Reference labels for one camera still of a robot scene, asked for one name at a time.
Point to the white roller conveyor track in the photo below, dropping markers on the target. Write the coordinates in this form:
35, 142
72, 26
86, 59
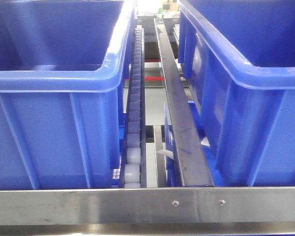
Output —
133, 172

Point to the large blue bin left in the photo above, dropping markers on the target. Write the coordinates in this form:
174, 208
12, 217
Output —
62, 68

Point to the large blue bin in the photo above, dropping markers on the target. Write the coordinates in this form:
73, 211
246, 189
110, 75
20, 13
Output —
239, 59
62, 68

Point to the large blue bin right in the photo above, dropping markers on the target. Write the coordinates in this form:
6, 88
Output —
239, 59

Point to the dark steel divider rail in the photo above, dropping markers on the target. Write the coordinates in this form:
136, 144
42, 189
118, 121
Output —
190, 162

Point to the steel front rack rail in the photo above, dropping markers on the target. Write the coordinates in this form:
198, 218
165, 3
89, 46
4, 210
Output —
184, 211

